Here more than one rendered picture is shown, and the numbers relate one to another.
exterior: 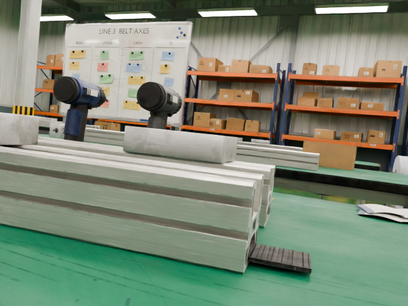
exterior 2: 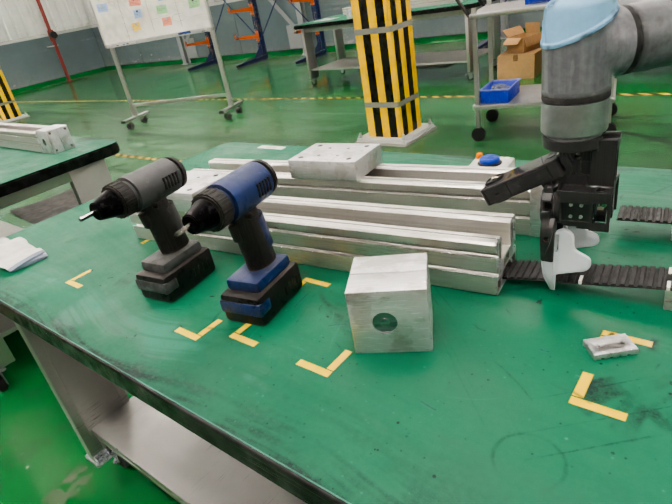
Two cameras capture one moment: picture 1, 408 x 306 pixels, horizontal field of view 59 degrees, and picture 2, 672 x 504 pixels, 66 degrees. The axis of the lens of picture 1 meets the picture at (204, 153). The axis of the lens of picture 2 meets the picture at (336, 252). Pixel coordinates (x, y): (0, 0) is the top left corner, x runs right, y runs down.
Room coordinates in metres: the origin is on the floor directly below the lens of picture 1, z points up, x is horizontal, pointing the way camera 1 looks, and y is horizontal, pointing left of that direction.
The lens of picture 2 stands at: (1.45, 0.67, 1.21)
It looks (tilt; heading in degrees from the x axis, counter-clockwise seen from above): 27 degrees down; 201
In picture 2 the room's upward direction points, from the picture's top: 11 degrees counter-clockwise
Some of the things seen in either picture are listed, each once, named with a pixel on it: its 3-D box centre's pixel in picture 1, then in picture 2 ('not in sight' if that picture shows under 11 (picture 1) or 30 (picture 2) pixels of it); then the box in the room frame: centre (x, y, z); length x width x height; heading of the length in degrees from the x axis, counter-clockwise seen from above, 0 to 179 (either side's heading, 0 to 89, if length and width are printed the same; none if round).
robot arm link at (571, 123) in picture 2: not in sight; (574, 115); (0.78, 0.74, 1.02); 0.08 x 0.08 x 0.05
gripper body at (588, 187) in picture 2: not in sight; (577, 179); (0.78, 0.75, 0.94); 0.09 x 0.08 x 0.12; 74
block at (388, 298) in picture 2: not in sight; (392, 297); (0.89, 0.52, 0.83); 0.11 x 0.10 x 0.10; 7
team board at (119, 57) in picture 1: (118, 118); not in sight; (3.76, 0.93, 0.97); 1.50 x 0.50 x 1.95; 68
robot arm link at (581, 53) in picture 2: not in sight; (580, 47); (0.78, 0.75, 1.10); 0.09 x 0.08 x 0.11; 112
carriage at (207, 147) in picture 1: (182, 152); (188, 196); (0.59, 0.04, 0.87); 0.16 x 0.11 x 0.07; 75
